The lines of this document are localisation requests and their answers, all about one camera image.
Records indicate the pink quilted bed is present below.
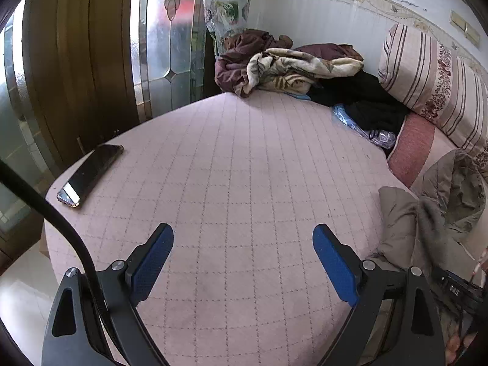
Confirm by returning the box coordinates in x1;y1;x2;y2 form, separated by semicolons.
44;91;420;366

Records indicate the frosted glass panel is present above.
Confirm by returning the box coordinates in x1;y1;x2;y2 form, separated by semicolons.
0;8;58;237

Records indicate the striped floral pillow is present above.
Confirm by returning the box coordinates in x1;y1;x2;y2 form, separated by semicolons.
378;23;488;178

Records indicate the patterned glass door panel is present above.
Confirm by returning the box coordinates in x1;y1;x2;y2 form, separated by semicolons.
130;0;214;119

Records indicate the olive padded jacket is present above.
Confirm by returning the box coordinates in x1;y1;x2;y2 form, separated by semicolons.
375;149;486;275

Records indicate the blue plastic bag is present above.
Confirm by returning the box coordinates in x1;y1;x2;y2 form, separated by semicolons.
332;104;397;150

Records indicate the black cable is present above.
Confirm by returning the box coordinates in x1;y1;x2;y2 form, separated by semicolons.
0;159;126;366

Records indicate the maroon cloth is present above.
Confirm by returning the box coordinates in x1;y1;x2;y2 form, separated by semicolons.
214;30;364;98

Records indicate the black smartphone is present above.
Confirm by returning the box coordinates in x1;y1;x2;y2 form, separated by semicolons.
57;144;124;210

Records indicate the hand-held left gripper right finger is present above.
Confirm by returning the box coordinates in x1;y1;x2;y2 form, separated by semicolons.
313;224;447;366

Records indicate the black clothing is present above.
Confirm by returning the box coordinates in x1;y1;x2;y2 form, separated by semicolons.
309;72;410;140

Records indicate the wooden door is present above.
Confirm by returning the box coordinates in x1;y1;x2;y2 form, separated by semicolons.
22;0;140;168

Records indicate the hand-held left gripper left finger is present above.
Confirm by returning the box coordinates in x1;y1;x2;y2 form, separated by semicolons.
41;223;174;366

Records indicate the pink cushion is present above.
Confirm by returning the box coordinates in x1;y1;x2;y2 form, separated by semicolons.
387;112;458;189

